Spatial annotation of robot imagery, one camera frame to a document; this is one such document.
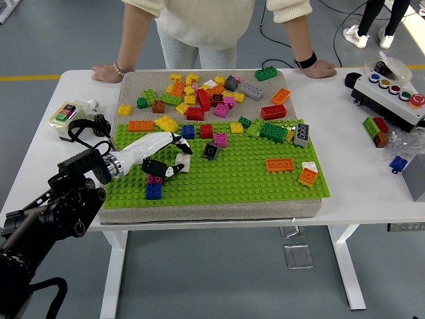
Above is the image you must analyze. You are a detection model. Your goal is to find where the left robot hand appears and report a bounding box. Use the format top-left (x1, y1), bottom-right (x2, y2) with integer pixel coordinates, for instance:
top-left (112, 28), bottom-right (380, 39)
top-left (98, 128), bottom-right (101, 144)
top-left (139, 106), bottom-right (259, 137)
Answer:
top-left (116, 131), bottom-right (194, 179)

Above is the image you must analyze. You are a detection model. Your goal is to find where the person's right hand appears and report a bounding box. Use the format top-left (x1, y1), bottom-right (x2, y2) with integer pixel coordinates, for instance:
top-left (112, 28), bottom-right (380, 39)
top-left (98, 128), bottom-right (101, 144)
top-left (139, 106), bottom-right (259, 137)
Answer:
top-left (91, 62), bottom-right (124, 83)

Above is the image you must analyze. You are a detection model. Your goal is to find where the person's left hand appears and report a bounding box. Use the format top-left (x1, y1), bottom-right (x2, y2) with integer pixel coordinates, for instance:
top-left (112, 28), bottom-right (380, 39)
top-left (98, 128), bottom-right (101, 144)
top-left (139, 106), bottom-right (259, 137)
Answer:
top-left (300, 59), bottom-right (338, 80)

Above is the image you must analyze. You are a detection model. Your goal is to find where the white square brick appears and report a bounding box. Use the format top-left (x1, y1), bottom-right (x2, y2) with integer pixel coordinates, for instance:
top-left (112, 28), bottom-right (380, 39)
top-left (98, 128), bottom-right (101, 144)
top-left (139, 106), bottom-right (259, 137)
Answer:
top-left (175, 153), bottom-right (192, 173)

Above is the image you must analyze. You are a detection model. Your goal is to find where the orange long brick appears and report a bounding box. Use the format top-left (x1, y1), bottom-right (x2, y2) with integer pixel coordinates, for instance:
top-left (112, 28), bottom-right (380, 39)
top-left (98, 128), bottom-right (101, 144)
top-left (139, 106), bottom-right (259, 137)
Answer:
top-left (127, 120), bottom-right (155, 133)

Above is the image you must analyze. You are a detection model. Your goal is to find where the yellow curved brick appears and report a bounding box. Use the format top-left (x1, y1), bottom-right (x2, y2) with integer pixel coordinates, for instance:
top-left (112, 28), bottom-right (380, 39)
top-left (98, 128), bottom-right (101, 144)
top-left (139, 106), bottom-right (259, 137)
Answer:
top-left (153, 115), bottom-right (180, 134)

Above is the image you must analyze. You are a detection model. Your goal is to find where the light green long brick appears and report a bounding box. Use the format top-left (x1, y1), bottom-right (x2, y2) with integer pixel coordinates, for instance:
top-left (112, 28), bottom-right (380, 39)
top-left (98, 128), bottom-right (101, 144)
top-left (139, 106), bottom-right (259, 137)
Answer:
top-left (157, 92), bottom-right (184, 107)

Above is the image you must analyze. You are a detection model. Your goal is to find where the red long brick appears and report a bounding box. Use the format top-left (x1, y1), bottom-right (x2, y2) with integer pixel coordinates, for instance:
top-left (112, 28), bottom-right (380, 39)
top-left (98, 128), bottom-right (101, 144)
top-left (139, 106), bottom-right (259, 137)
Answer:
top-left (260, 104), bottom-right (288, 121)

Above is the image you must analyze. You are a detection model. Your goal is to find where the grey long brick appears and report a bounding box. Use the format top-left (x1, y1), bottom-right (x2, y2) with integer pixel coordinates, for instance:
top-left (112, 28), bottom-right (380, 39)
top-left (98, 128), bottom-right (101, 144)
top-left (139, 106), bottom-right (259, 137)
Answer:
top-left (239, 82), bottom-right (266, 102)
top-left (293, 122), bottom-right (311, 148)

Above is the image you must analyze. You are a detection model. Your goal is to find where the red tall brick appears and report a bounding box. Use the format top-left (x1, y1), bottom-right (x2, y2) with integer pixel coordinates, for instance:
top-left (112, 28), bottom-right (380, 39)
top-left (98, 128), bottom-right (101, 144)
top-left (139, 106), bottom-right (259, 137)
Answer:
top-left (196, 88), bottom-right (212, 112)

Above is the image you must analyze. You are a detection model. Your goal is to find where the dark green long brick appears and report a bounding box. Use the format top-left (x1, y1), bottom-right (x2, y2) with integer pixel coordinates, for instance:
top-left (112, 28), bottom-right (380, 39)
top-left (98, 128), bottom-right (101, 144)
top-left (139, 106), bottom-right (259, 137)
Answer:
top-left (259, 122), bottom-right (289, 144)

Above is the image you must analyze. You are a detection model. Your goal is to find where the green studded baseplate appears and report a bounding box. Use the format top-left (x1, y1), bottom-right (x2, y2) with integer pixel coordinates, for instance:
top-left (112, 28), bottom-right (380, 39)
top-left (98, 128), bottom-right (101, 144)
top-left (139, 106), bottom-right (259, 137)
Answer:
top-left (103, 118), bottom-right (333, 209)

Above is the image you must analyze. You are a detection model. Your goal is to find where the orange flat brick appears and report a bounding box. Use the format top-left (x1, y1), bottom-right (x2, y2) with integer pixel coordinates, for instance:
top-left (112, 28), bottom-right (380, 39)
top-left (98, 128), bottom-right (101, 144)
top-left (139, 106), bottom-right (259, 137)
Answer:
top-left (266, 158), bottom-right (296, 173)

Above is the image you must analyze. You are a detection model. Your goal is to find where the orange and yellow brick stack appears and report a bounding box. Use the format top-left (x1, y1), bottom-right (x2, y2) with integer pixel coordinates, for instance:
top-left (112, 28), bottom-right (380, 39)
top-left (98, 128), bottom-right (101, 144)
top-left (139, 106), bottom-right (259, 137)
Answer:
top-left (297, 167), bottom-right (318, 187)

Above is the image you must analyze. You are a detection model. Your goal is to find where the black wristwatch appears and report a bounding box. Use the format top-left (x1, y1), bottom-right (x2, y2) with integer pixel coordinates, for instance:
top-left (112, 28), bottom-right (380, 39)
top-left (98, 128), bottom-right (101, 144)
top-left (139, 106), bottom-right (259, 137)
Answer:
top-left (294, 51), bottom-right (318, 70)

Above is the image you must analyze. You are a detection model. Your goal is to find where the black gear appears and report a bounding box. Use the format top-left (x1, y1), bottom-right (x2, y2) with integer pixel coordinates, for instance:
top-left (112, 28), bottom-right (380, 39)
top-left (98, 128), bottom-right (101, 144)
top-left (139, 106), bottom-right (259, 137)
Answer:
top-left (92, 113), bottom-right (112, 137)

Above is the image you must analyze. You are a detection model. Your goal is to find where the dark small part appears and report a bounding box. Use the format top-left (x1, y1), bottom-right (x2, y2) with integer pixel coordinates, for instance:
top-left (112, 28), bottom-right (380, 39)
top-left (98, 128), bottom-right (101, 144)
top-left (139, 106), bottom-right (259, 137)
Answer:
top-left (373, 60), bottom-right (391, 76)

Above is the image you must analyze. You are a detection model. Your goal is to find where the white push-button control box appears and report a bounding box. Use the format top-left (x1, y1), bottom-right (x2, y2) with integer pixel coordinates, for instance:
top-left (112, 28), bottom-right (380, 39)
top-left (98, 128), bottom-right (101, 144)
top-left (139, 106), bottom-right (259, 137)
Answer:
top-left (351, 71), bottom-right (425, 134)

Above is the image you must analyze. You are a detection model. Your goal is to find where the person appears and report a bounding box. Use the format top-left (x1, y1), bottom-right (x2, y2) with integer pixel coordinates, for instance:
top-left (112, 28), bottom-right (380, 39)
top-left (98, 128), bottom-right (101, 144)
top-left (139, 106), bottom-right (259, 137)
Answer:
top-left (342, 0), bottom-right (412, 50)
top-left (121, 0), bottom-right (313, 70)

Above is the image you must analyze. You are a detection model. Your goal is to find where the clear round container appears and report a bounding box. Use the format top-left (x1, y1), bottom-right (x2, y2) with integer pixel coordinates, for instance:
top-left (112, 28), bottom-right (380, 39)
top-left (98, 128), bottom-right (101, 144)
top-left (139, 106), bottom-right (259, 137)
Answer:
top-left (364, 50), bottom-right (414, 84)

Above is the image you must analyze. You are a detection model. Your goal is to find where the grey-brown foam mat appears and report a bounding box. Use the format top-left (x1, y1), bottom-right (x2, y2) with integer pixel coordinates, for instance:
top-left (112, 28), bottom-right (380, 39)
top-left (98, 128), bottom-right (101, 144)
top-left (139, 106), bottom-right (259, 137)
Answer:
top-left (95, 68), bottom-right (323, 227)

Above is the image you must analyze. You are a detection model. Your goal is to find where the clear plastic bag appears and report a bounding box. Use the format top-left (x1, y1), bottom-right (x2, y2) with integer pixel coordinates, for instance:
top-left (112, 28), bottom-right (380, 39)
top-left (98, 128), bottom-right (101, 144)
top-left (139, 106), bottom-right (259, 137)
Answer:
top-left (384, 128), bottom-right (425, 158)

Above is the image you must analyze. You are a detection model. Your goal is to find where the white furniture base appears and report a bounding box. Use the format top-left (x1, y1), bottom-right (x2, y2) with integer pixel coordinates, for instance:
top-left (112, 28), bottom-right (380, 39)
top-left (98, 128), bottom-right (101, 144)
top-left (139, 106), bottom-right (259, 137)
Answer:
top-left (0, 0), bottom-right (18, 25)

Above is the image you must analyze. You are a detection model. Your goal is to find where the white table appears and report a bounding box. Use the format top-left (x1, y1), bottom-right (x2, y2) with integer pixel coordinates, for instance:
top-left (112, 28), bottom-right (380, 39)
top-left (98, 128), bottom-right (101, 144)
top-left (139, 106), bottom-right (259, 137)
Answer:
top-left (0, 68), bottom-right (425, 312)

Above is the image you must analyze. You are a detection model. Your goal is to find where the grey box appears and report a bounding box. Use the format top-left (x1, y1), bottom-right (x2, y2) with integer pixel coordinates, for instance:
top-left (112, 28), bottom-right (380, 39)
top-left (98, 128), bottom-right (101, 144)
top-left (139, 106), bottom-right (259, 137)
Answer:
top-left (400, 153), bottom-right (425, 203)

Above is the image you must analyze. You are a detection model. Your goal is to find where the clear floor plate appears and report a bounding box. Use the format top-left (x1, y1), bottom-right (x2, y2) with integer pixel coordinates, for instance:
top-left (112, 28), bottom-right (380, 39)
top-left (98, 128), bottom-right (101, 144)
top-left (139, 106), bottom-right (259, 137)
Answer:
top-left (279, 225), bottom-right (307, 239)
top-left (283, 244), bottom-right (315, 270)

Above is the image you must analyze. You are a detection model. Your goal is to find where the table control panel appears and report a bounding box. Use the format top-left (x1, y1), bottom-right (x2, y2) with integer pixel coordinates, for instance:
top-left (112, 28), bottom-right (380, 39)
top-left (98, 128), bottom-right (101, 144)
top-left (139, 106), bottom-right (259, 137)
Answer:
top-left (386, 221), bottom-right (425, 233)

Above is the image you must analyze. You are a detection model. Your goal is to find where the bead bracelet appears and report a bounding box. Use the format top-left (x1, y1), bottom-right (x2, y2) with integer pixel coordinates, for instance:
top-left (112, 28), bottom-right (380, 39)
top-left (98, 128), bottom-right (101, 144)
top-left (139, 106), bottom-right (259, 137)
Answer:
top-left (113, 60), bottom-right (135, 76)

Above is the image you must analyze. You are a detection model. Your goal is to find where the black ring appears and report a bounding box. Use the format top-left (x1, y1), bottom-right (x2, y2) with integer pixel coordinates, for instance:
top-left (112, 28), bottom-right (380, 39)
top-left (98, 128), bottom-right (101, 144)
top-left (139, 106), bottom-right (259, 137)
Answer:
top-left (344, 71), bottom-right (363, 90)

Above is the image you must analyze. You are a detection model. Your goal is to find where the black floor cable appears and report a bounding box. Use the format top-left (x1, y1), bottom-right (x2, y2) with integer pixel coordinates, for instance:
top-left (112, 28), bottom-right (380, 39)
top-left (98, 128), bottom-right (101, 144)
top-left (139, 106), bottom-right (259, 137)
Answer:
top-left (333, 0), bottom-right (369, 68)
top-left (258, 0), bottom-right (299, 69)

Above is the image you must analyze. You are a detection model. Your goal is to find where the beige switch box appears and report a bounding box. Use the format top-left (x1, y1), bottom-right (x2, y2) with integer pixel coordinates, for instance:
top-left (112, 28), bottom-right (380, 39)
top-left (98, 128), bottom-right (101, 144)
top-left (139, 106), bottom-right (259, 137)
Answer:
top-left (48, 100), bottom-right (89, 143)

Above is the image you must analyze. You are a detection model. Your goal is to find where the blue brick keychain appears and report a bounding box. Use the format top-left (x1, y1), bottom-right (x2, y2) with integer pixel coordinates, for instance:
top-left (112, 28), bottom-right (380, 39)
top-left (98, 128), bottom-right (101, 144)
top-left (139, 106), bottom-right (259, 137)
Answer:
top-left (388, 155), bottom-right (408, 175)

